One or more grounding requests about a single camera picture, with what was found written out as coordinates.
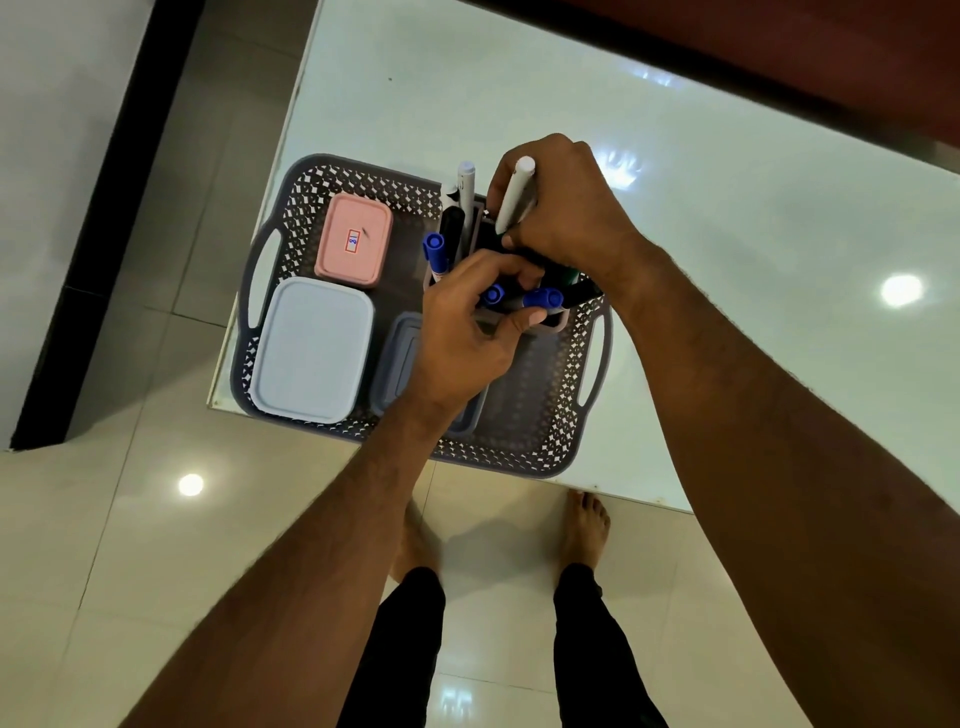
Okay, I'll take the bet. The person's right hand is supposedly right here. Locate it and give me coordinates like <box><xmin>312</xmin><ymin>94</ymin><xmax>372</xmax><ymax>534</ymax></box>
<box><xmin>485</xmin><ymin>133</ymin><xmax>663</xmax><ymax>303</ymax></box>

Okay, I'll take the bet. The person's left hand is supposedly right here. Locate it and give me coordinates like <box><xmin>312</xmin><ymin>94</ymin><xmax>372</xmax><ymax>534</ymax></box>
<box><xmin>403</xmin><ymin>250</ymin><xmax>549</xmax><ymax>423</ymax></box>

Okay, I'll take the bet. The white marker pen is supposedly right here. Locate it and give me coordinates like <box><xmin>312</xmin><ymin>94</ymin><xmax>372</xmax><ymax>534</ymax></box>
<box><xmin>494</xmin><ymin>155</ymin><xmax>538</xmax><ymax>236</ymax></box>

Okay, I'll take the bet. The person's right forearm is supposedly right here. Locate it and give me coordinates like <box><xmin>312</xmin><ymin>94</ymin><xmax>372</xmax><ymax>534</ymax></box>
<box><xmin>610</xmin><ymin>243</ymin><xmax>960</xmax><ymax>728</ymax></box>

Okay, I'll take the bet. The person's left forearm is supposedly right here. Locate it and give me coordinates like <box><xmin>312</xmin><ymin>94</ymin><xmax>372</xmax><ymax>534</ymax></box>
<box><xmin>118</xmin><ymin>388</ymin><xmax>483</xmax><ymax>728</ymax></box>

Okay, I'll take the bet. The grey and white marker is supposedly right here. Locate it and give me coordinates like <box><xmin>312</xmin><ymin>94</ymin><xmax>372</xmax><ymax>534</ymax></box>
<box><xmin>456</xmin><ymin>159</ymin><xmax>479</xmax><ymax>220</ymax></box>

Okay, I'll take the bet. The mauve plastic pen holder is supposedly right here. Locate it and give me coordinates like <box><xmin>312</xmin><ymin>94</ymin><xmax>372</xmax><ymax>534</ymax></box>
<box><xmin>422</xmin><ymin>201</ymin><xmax>571</xmax><ymax>336</ymax></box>

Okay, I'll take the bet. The black marker with white cap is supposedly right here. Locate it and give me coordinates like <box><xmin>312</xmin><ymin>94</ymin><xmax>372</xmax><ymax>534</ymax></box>
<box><xmin>438</xmin><ymin>182</ymin><xmax>467</xmax><ymax>285</ymax></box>

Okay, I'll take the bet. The grey perforated plastic basket tray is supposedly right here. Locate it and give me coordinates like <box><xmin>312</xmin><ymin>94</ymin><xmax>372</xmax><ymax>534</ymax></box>
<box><xmin>229</xmin><ymin>153</ymin><xmax>615</xmax><ymax>480</ymax></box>

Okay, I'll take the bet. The small grey-blue lidded container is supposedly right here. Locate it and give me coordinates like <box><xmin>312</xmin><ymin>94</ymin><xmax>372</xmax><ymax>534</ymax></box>
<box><xmin>369</xmin><ymin>311</ymin><xmax>487</xmax><ymax>439</ymax></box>

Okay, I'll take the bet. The pink lidded plastic container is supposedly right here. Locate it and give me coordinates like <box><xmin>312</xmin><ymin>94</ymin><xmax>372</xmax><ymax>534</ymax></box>
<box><xmin>313</xmin><ymin>192</ymin><xmax>394</xmax><ymax>289</ymax></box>

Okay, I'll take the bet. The large light blue lidded container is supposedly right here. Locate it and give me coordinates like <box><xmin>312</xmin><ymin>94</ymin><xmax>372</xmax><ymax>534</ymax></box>
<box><xmin>248</xmin><ymin>276</ymin><xmax>376</xmax><ymax>425</ymax></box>

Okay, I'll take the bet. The person's right foot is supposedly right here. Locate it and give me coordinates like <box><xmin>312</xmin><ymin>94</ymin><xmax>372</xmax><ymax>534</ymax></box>
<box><xmin>558</xmin><ymin>489</ymin><xmax>612</xmax><ymax>572</ymax></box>

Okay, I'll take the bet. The person's foot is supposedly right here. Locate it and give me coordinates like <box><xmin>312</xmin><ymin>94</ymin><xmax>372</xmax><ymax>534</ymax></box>
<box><xmin>389</xmin><ymin>498</ymin><xmax>444</xmax><ymax>583</ymax></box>
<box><xmin>558</xmin><ymin>489</ymin><xmax>612</xmax><ymax>572</ymax></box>

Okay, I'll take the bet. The person's left foot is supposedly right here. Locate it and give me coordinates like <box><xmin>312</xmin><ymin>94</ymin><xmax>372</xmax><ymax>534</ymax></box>
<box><xmin>389</xmin><ymin>498</ymin><xmax>444</xmax><ymax>583</ymax></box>

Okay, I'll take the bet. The person's right leg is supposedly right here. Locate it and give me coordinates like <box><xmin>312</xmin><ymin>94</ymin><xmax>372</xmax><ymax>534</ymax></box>
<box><xmin>552</xmin><ymin>562</ymin><xmax>669</xmax><ymax>728</ymax></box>

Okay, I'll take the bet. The person's leg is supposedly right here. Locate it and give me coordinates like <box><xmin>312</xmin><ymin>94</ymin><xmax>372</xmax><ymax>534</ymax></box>
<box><xmin>336</xmin><ymin>565</ymin><xmax>448</xmax><ymax>728</ymax></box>
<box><xmin>552</xmin><ymin>562</ymin><xmax>669</xmax><ymax>728</ymax></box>

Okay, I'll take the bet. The person's left leg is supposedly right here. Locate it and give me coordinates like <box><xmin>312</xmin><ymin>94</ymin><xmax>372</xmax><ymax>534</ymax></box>
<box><xmin>336</xmin><ymin>565</ymin><xmax>448</xmax><ymax>728</ymax></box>

